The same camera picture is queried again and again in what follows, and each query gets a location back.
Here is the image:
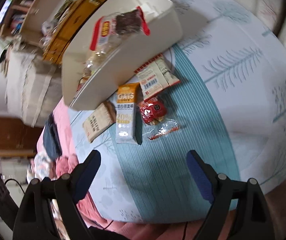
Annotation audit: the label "beige cracker packet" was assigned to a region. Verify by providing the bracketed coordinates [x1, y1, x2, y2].
[83, 101, 116, 143]

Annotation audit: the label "oats bar packet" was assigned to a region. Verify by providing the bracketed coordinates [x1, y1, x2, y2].
[116, 83, 140, 144]

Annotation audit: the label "red round candy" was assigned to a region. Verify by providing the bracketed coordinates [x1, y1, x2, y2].
[138, 97, 167, 125]

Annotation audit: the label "LiPO biscuit packet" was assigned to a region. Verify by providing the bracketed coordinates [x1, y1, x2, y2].
[134, 54, 180, 101]

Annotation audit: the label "brownie pack red edges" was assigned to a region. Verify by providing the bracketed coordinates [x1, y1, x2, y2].
[89, 6, 151, 55]

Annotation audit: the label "navy folded garment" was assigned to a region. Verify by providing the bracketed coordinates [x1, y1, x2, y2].
[43, 113, 62, 161]

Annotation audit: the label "wooden door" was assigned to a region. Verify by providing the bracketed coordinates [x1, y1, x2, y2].
[0, 116, 42, 158]

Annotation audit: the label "pink bed blanket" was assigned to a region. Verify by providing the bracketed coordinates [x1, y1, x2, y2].
[32, 99, 202, 239]

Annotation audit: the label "tree-patterned tablecloth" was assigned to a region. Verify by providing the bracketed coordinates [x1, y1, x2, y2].
[68, 0, 286, 223]

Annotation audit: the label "wooden desk with drawers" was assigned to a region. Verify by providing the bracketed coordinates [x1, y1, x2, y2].
[42, 0, 108, 64]

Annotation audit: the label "white plastic storage bin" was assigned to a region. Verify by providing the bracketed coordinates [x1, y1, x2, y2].
[61, 0, 183, 111]

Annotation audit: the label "wooden bookshelf with books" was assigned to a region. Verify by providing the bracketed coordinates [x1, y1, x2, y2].
[0, 0, 65, 46]

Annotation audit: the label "black cable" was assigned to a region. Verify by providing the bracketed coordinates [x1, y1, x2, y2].
[3, 178, 26, 196]

